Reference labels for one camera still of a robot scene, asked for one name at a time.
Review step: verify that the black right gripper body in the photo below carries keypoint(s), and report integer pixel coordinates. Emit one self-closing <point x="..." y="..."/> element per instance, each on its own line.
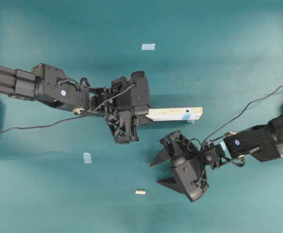
<point x="177" y="144"/>

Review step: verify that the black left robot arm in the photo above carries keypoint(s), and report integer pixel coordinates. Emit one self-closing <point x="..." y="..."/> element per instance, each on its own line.
<point x="50" y="86"/>

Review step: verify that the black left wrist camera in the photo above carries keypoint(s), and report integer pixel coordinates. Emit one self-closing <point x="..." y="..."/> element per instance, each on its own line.
<point x="140" y="93"/>

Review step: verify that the blue tape marker top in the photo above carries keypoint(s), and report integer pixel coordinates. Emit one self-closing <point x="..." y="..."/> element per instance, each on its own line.
<point x="148" y="47"/>

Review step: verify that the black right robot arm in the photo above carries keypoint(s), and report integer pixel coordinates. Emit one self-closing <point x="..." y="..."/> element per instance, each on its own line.
<point x="263" y="142"/>

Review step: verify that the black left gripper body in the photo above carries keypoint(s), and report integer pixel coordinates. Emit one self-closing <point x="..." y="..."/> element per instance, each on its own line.
<point x="119" y="106"/>

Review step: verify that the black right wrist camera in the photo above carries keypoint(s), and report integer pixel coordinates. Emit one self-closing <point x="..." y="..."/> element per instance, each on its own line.
<point x="189" y="177"/>

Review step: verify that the blue tape marker right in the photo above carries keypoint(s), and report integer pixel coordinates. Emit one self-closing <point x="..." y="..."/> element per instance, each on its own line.
<point x="223" y="145"/>

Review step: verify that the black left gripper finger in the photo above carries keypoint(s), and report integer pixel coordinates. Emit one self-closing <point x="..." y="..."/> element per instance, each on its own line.
<point x="140" y="120"/>

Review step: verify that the white wooden board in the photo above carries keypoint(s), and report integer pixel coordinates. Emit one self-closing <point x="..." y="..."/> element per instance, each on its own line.
<point x="175" y="114"/>

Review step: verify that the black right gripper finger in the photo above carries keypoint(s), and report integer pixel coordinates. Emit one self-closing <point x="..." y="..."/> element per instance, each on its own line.
<point x="161" y="157"/>
<point x="174" y="184"/>

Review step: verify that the blue tape marker left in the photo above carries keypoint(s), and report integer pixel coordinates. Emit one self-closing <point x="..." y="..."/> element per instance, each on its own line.
<point x="87" y="158"/>

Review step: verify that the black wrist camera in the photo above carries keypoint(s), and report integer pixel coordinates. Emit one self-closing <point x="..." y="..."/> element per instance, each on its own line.
<point x="140" y="93"/>
<point x="189" y="177"/>

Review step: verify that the short wooden dowel rod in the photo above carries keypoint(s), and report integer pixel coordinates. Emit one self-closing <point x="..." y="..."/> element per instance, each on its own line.
<point x="140" y="191"/>

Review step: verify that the blue tape marker centre-right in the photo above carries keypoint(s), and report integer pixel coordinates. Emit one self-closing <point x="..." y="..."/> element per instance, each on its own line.
<point x="191" y="121"/>

